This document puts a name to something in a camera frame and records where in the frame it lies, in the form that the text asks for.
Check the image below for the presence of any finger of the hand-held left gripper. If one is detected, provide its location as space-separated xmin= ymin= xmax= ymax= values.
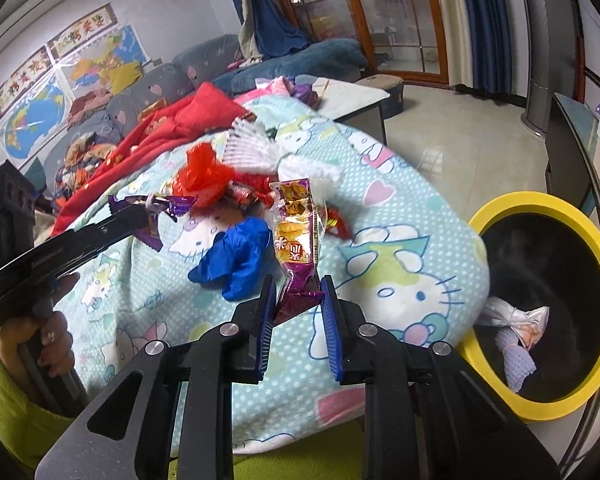
xmin=0 ymin=206 xmax=153 ymax=291

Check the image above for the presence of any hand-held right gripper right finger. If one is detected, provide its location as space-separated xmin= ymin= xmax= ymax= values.
xmin=320 ymin=275 xmax=561 ymax=480

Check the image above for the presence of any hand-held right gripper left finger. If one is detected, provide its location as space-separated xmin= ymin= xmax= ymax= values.
xmin=34 ymin=274 xmax=278 ymax=480

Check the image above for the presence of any purple jagged candy wrapper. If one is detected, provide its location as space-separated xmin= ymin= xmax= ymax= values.
xmin=108 ymin=192 xmax=198 ymax=251

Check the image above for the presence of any blue plastic glove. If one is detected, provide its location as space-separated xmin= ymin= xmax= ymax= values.
xmin=187 ymin=217 xmax=276 ymax=303

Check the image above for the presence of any long yellow purple snack packet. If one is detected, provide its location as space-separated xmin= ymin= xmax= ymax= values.
xmin=269 ymin=177 xmax=331 ymax=326

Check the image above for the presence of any yellow rimmed black trash bin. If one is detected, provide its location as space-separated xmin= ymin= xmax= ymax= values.
xmin=467 ymin=191 xmax=600 ymax=423

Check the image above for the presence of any person's left forearm green sleeve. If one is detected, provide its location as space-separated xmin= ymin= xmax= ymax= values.
xmin=0 ymin=330 xmax=91 ymax=471

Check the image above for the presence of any person's left hand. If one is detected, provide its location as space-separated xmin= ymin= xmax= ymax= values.
xmin=0 ymin=272 xmax=81 ymax=401

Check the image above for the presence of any colourful clothes pile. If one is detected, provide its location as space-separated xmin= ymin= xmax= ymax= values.
xmin=55 ymin=130 xmax=116 ymax=201

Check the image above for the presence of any world map poster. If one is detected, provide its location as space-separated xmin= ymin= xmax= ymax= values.
xmin=0 ymin=80 xmax=68 ymax=161

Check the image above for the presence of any small red candy wrapper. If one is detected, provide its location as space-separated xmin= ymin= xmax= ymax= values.
xmin=325 ymin=207 xmax=351 ymax=238

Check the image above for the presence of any red tube snack packet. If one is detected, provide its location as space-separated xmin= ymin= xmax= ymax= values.
xmin=242 ymin=172 xmax=277 ymax=206

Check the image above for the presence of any cartoon cat printed blanket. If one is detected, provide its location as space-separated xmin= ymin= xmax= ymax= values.
xmin=50 ymin=95 xmax=491 ymax=456

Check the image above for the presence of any red plastic bag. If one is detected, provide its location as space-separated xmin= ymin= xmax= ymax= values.
xmin=172 ymin=142 xmax=236 ymax=208

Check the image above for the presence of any white crumpled tissue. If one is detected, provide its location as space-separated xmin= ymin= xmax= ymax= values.
xmin=275 ymin=152 xmax=346 ymax=186

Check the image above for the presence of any red cloth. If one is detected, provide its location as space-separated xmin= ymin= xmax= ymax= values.
xmin=52 ymin=81 xmax=248 ymax=236

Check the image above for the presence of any white pleated wrapper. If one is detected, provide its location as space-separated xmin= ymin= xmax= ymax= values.
xmin=220 ymin=116 xmax=281 ymax=173

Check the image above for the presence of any country map poster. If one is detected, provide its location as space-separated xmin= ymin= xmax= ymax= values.
xmin=62 ymin=25 xmax=153 ymax=98

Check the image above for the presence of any grey heart patterned sofa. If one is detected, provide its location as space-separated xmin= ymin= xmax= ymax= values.
xmin=25 ymin=34 xmax=261 ymax=196

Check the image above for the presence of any white crumpled snack wrapper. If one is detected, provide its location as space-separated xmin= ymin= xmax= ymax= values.
xmin=482 ymin=297 xmax=551 ymax=351

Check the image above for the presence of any lavender dotted wrapper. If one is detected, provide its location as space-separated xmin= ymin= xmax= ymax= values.
xmin=497 ymin=327 xmax=538 ymax=393

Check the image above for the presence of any purple crumpled bag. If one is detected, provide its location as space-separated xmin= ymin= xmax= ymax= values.
xmin=287 ymin=80 xmax=326 ymax=111

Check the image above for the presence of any pink cloth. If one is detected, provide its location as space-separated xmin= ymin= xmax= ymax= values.
xmin=252 ymin=75 xmax=301 ymax=106

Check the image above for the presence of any white top coffee table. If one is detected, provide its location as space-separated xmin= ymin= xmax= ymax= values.
xmin=305 ymin=77 xmax=388 ymax=146

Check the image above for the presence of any dark padded stool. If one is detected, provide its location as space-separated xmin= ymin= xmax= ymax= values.
xmin=355 ymin=74 xmax=406 ymax=116

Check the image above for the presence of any blue plush blanket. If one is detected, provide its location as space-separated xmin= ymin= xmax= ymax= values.
xmin=212 ymin=37 xmax=371 ymax=93

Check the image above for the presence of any beige curtain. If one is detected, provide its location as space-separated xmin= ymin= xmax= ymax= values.
xmin=237 ymin=10 xmax=261 ymax=58

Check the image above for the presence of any black glass tv cabinet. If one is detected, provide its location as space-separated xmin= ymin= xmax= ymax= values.
xmin=545 ymin=92 xmax=600 ymax=241

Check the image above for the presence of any blue curtain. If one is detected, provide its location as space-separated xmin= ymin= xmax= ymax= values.
xmin=215 ymin=0 xmax=311 ymax=58
xmin=455 ymin=0 xmax=531 ymax=106

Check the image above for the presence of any wooden framed glass door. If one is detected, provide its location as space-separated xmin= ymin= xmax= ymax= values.
xmin=262 ymin=0 xmax=451 ymax=86

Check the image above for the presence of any grey standing air conditioner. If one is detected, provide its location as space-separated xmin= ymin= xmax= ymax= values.
xmin=517 ymin=0 xmax=581 ymax=136

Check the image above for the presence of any long framed wall banner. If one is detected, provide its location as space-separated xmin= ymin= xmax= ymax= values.
xmin=0 ymin=45 xmax=53 ymax=118
xmin=47 ymin=2 xmax=118 ymax=61

